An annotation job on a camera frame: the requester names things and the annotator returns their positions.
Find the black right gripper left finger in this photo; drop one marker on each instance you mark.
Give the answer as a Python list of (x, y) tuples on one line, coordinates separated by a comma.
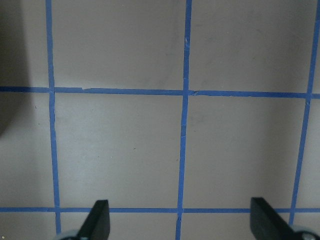
[(97, 224)]

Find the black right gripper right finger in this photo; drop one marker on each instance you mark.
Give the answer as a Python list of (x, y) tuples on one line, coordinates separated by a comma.
[(266, 223)]

